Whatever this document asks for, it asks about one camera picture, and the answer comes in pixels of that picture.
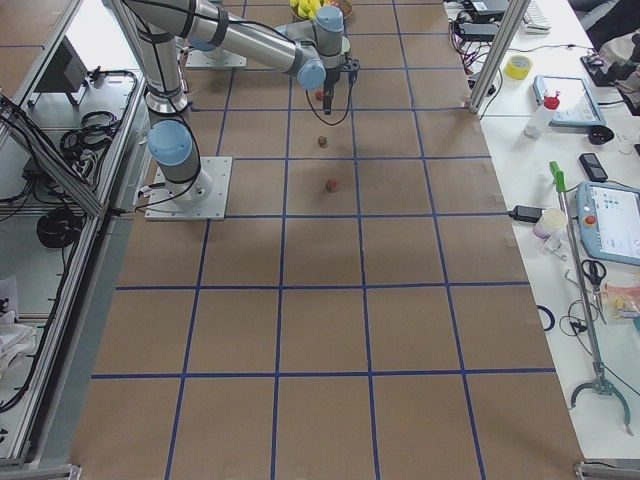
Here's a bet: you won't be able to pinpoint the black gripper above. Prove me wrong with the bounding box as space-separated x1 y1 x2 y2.
322 51 360 115

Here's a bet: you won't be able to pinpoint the strawberry three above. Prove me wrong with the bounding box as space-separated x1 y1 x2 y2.
325 178 338 193

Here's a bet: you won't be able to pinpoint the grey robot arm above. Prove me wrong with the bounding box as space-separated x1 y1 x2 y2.
122 1 211 206
113 1 359 121

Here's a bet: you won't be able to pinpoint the woven wicker basket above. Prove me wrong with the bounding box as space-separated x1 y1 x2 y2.
292 0 352 20

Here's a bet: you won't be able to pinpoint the yellow banana bunch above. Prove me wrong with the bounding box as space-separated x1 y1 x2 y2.
289 0 324 20

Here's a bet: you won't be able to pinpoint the yellow tape roll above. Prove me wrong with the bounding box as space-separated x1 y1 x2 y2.
504 55 533 80

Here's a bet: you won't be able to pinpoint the red capped squeeze bottle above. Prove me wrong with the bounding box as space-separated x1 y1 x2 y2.
523 91 560 139

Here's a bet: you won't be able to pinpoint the black power adapter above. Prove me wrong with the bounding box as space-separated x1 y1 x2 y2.
508 205 544 224

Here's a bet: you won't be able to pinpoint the teach pendant far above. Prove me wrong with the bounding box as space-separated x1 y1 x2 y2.
533 75 606 127

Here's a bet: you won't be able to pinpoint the teach pendant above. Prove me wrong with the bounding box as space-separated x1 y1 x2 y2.
575 182 640 266
533 75 606 127

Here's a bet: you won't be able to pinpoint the white paper cup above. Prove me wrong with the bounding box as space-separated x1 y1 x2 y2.
533 208 568 239

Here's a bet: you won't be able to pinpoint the black phone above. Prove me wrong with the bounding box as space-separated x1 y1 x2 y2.
578 153 608 183

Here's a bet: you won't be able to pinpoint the teach pendant near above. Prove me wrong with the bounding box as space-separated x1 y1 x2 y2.
575 182 640 266

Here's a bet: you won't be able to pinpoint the blue tape roll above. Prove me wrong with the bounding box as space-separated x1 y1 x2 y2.
536 305 556 332

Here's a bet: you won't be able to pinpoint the black scissors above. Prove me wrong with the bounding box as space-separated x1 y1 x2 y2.
581 259 607 324

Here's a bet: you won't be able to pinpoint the long reach grabber tool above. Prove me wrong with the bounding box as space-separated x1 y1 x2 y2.
549 161 634 436

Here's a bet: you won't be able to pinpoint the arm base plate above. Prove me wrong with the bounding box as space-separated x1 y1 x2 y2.
144 157 232 221
186 47 247 70

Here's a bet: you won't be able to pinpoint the aluminium frame post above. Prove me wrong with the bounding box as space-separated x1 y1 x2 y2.
468 0 530 113

